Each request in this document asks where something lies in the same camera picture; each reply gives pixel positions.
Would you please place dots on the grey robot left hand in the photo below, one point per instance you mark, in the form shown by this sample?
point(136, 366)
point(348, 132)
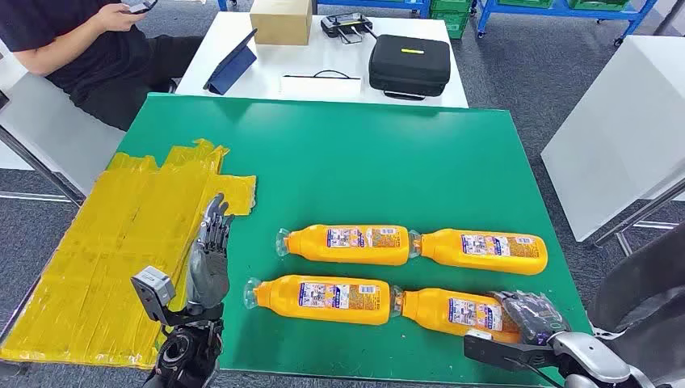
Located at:
point(207, 273)

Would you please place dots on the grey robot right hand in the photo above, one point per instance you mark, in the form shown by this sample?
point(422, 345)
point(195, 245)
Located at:
point(530, 316)

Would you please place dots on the person's right hand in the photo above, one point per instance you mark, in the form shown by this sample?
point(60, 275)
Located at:
point(118, 18)

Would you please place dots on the orange detergent bottle clear cap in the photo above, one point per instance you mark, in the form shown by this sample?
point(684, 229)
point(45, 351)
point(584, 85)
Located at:
point(310, 249)
point(428, 313)
point(283, 305)
point(455, 262)

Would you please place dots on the person's right forearm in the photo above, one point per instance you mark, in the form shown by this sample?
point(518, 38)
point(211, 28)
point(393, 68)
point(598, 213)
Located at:
point(59, 51)

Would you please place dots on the person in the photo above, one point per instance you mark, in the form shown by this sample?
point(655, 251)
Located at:
point(80, 53)

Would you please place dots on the yellow tape patch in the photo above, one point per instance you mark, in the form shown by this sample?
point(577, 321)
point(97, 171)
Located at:
point(107, 241)

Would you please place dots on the tablet in blue case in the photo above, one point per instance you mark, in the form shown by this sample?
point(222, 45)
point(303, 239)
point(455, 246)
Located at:
point(230, 69)

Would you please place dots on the white table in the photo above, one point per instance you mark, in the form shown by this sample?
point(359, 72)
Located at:
point(615, 134)
point(321, 56)
point(53, 128)

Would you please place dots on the cardboard box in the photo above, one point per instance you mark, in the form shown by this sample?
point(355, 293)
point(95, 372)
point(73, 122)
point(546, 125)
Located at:
point(281, 24)

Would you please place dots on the green table board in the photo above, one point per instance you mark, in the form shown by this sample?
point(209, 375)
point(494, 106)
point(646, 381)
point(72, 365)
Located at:
point(348, 171)

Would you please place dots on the flat white box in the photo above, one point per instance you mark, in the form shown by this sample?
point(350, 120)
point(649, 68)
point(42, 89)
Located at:
point(321, 90)

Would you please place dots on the black remote controller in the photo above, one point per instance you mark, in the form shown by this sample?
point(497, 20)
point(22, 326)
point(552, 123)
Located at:
point(345, 25)

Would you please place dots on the black carrying case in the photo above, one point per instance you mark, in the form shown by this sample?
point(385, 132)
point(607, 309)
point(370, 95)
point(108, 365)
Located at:
point(409, 67)

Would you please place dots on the green plastic crate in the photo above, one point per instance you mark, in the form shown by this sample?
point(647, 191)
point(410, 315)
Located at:
point(452, 27)
point(452, 5)

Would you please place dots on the green storage bin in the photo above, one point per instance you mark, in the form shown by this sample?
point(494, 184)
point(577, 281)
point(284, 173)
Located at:
point(524, 3)
point(599, 4)

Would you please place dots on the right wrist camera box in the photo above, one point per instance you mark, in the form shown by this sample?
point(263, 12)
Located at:
point(497, 351)

